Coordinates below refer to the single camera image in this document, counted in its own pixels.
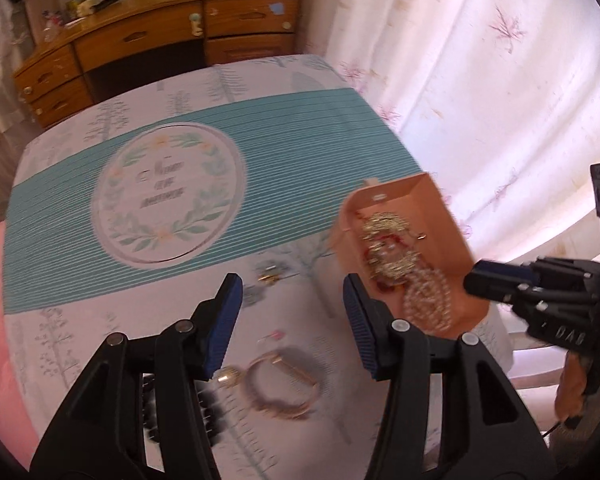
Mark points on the grey flower earring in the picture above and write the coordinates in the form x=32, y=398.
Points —
x=251, y=294

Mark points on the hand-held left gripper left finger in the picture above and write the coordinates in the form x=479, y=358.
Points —
x=227, y=320

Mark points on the pink jewelry box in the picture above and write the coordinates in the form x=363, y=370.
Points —
x=430, y=210

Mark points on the white plastic chair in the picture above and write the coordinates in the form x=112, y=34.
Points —
x=535, y=365

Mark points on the small pink earring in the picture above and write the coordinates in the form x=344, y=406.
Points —
x=276, y=336

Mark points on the pink blanket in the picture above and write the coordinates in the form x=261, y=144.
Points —
x=0, y=335

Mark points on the blue sticker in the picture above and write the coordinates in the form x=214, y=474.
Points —
x=278, y=8

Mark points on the white floral curtain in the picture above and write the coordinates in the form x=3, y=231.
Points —
x=480, y=85

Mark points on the gold round earring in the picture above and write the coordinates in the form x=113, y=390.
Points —
x=227, y=376

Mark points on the wooden desk with drawers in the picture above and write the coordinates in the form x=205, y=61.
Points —
x=145, y=35

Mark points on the white green drawer hook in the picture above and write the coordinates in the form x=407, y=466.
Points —
x=196, y=24

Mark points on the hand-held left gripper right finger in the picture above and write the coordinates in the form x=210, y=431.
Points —
x=362, y=330

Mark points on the person's right hand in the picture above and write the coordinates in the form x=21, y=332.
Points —
x=570, y=385

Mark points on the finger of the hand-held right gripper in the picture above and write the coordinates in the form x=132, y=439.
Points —
x=505, y=271
x=485, y=287

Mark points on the teal white tree-print tablecloth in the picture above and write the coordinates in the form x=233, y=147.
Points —
x=280, y=135

